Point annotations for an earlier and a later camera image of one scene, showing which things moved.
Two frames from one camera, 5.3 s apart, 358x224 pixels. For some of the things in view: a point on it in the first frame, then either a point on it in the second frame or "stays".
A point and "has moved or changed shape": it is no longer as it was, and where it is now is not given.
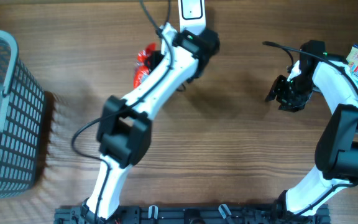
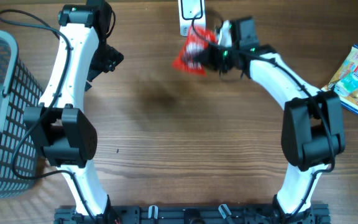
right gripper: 293,105 → 209,58
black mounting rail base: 194,214 stays
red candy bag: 142,68 has moved or changed shape
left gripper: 152,63 → 114,57
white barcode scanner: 192,14 stays
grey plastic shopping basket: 12,107 stays
